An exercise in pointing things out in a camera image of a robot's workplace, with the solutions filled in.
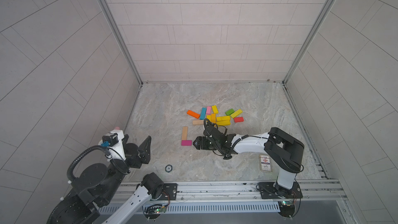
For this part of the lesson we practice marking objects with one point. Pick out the tilted yellow block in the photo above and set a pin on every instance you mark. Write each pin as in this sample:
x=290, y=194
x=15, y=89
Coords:
x=236, y=113

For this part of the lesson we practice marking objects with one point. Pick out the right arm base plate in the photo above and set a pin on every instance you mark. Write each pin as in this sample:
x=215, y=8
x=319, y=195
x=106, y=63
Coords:
x=271, y=190

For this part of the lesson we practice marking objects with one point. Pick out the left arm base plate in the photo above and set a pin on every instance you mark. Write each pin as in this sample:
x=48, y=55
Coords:
x=169, y=192

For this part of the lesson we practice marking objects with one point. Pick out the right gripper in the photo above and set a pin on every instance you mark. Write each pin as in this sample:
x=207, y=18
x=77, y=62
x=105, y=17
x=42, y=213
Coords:
x=202, y=145

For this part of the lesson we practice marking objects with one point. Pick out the green block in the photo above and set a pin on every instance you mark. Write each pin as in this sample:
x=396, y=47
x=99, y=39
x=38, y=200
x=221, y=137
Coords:
x=229, y=112

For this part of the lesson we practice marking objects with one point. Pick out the right circuit board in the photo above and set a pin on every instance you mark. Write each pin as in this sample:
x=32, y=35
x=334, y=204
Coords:
x=286, y=209

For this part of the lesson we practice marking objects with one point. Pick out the upper flat yellow block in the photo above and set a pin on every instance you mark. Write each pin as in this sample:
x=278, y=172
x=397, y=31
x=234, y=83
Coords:
x=223, y=118

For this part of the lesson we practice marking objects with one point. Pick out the left circuit board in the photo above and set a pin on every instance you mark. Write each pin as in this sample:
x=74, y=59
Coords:
x=152, y=212

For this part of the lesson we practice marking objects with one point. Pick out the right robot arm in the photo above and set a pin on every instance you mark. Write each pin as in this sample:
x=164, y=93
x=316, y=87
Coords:
x=280, y=146

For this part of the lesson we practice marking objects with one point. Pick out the natural wood block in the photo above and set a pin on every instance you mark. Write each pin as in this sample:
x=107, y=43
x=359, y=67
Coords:
x=198, y=122
x=184, y=133

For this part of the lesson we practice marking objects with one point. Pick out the playing card box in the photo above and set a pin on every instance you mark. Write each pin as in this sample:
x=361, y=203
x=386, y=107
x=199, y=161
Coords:
x=265, y=163

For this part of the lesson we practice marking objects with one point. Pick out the red block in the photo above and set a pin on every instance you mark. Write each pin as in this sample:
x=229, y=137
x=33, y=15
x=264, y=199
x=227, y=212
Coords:
x=238, y=119

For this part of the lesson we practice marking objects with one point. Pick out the lower flat yellow block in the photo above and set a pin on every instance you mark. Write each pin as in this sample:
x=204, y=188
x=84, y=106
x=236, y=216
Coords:
x=223, y=123

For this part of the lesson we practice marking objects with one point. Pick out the teal block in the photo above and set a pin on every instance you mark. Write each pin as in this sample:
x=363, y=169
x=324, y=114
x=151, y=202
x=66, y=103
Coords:
x=203, y=113

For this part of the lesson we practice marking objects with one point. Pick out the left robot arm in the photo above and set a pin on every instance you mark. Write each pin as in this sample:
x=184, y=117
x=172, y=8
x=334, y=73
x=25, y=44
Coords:
x=98, y=183

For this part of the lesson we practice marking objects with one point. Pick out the pink block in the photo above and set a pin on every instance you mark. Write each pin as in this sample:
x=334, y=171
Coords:
x=208, y=110

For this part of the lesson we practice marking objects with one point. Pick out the magenta block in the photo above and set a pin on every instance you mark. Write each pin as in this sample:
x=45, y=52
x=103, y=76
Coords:
x=186, y=143

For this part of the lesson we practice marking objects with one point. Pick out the amber orange block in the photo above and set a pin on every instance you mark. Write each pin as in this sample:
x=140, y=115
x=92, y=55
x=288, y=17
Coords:
x=213, y=118

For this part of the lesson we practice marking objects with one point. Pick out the circuit board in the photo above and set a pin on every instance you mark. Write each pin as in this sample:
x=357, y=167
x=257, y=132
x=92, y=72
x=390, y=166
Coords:
x=286, y=209
x=152, y=212

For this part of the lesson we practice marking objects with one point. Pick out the small yellow block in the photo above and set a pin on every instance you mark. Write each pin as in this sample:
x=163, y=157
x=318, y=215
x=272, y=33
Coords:
x=215, y=109

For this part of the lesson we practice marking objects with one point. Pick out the flat yellow block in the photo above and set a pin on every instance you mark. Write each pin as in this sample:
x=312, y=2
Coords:
x=223, y=123
x=223, y=118

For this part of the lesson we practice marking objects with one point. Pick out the aluminium mounting rail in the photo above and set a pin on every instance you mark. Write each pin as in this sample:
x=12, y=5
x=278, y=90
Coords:
x=240, y=191

